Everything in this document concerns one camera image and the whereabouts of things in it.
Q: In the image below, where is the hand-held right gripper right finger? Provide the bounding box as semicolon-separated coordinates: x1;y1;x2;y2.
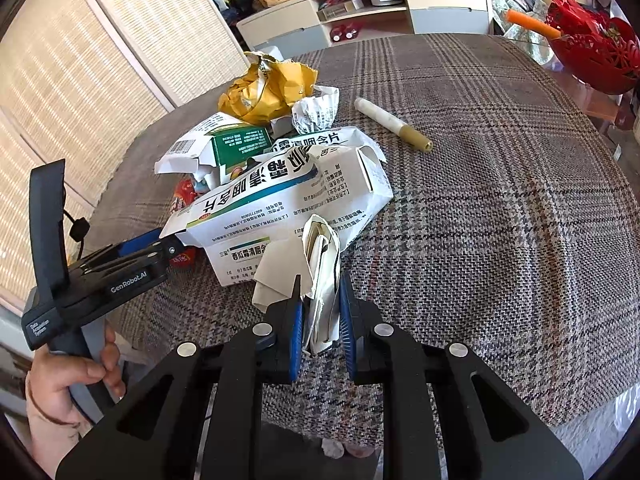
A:
339;271;585;480

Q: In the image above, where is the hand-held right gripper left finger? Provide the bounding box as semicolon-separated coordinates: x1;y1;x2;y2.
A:
55;274;305;480

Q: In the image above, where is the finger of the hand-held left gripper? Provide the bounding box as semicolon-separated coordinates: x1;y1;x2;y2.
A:
80;237;185;275
118;230;165;257

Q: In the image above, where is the white paper leaflet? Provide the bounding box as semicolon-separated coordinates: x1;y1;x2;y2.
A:
252;214;343;358

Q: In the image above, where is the torn white medicine box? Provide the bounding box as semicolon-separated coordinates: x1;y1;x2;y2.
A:
160;127;394;288

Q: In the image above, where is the yellow paper bag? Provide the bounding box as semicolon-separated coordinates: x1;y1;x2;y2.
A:
218;52;319;126

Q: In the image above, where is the white paper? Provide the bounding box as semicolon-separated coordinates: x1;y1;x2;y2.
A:
291;85;341;136

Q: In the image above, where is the person's left forearm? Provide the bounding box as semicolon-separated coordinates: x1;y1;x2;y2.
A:
22;402;98;478

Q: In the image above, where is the person's left hand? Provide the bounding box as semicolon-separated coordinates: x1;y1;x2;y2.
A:
25;332;127;429

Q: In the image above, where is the red snack wrapper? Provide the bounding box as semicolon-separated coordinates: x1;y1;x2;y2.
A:
169;178;202;267

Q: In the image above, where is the green and white medicine box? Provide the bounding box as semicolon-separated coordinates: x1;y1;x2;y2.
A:
154;112;274;190

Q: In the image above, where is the grey plaid blanket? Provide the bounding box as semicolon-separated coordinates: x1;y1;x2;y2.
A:
82;34;640;441

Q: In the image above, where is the rattan folding screen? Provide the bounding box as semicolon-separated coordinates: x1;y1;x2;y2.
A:
0;0;251;306

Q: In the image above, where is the white and gold marker pen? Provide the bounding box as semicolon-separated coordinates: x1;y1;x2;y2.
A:
353;98;434;155

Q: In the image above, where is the beige and grey TV cabinet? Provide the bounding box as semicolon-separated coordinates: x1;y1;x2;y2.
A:
236;0;493;53

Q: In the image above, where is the orange stick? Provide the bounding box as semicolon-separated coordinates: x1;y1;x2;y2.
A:
506;9;562;40

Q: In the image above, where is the floral cloth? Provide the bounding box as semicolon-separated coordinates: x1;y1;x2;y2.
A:
492;0;551;36

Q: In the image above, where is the red openwork bowl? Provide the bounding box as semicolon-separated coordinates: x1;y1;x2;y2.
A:
545;0;640;95

